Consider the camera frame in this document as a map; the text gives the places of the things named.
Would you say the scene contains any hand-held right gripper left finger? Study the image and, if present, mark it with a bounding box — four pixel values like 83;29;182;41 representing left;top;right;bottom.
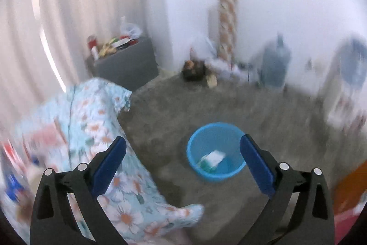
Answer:
30;136;127;245

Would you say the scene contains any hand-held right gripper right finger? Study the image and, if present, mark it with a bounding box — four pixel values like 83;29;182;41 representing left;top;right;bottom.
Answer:
240;134;336;245

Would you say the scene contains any white green packet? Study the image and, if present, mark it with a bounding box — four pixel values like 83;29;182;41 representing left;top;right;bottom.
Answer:
198;150;225;172

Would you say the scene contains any blue plastic basket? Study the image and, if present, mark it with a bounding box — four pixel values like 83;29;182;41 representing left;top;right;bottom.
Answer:
186;122;247;183

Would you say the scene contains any red white packet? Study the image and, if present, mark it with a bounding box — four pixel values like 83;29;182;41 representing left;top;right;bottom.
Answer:
0;123;68;168

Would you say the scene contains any floral blue tablecloth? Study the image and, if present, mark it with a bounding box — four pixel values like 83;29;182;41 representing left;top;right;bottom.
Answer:
0;77;205;245

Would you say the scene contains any brown cardboard box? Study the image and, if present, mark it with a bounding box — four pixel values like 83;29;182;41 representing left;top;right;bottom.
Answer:
333;160;367;214

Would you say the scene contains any grey cabinet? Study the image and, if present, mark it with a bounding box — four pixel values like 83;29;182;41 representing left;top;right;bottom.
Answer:
86;36;160;92

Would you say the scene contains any printed cloth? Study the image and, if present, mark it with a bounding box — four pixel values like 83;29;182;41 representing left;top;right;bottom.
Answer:
206;57;259;82

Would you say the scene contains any large blue water jug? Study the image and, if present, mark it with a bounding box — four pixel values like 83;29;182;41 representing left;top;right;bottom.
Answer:
258;33;291;87

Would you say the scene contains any dark basket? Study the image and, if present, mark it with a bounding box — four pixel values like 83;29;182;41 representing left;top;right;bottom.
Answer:
183;60;207;82

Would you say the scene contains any pink printed bag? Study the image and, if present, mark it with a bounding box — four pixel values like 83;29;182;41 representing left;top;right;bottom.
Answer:
335;205;367;242

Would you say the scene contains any pile of snack packets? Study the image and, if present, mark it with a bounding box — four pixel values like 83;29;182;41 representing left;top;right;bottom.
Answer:
99;37;138;56

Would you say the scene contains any clear plastic bag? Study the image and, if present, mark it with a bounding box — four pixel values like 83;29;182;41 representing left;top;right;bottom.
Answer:
120;16;142;37

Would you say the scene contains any tall patterned box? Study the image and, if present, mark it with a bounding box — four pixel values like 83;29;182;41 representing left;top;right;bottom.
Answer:
217;0;238;62

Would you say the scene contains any labelled water bottle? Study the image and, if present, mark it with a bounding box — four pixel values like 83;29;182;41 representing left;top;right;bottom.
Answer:
338;37;367;85

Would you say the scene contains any beige curtain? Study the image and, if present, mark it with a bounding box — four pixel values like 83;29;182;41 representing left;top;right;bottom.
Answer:
0;0;172;125

